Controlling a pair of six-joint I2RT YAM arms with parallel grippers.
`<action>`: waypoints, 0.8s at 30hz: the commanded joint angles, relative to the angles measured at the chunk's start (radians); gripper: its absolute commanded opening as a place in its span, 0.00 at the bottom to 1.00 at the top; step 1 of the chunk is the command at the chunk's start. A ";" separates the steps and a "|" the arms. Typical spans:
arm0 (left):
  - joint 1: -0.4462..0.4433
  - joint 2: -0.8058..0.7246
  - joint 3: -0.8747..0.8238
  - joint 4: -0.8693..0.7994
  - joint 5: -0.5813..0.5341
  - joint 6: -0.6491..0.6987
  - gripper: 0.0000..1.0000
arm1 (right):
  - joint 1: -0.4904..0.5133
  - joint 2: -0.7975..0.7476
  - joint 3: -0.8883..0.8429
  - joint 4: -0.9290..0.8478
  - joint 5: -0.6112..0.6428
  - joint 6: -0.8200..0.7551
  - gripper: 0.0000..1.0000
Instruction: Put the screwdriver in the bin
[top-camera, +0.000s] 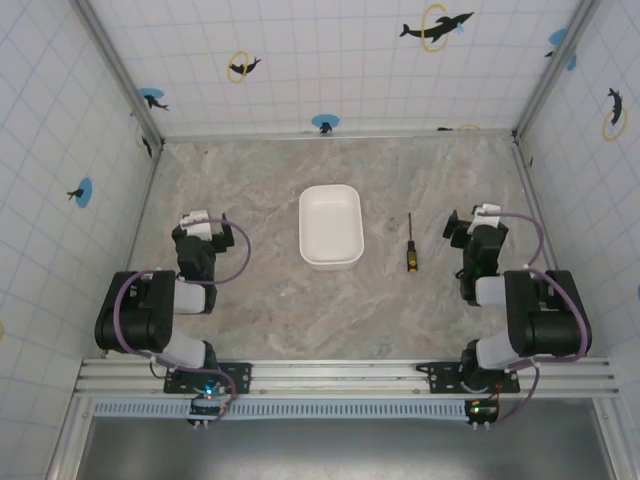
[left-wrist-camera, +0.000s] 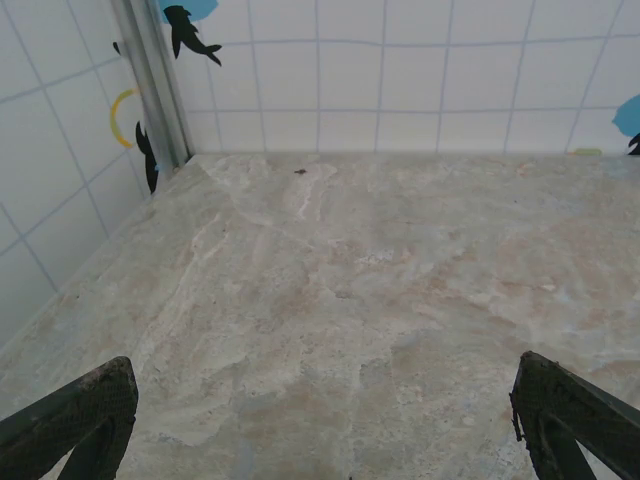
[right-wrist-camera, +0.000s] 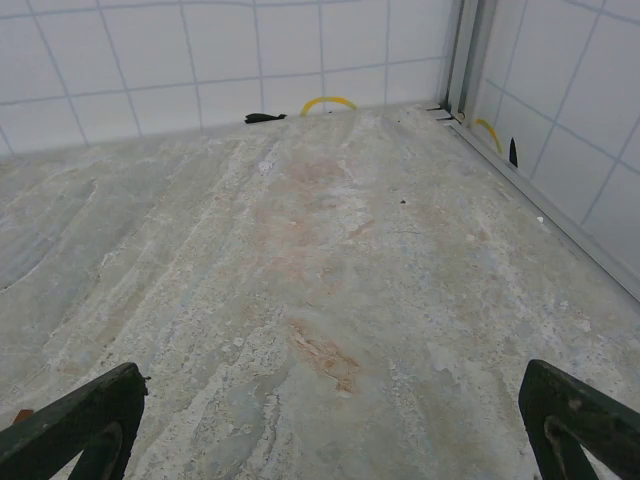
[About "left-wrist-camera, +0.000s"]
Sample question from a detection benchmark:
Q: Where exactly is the yellow ring wall sticker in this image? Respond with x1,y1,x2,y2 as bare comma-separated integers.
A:
109,88,141,150

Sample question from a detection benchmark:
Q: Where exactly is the blue wall sticker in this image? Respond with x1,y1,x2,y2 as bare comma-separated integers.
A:
612,93,640,137
158,0,221,20

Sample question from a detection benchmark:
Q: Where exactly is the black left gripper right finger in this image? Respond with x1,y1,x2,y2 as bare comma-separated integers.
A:
509,350,640,480

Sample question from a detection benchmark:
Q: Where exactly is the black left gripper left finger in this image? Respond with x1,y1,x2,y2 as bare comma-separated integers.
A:
0,355,140,480

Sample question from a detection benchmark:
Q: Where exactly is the metal corner post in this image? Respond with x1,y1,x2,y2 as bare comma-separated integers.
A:
108,0,196,174

